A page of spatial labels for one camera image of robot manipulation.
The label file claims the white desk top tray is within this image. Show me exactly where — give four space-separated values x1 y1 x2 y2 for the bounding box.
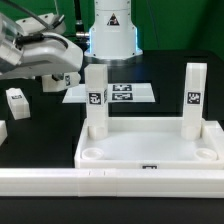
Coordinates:
74 117 224 170

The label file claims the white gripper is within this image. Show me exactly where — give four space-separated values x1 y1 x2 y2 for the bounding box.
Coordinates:
0 13 83 80

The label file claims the white front fence rail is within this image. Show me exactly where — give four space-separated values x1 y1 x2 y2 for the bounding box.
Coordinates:
0 168 224 198

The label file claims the fiducial marker sheet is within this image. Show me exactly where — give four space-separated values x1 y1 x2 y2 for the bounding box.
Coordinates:
63 83 155 103

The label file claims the black cable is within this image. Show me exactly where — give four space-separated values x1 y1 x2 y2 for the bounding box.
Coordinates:
0 0 70 50

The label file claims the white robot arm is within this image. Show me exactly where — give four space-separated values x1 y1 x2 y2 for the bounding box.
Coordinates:
0 0 142 80

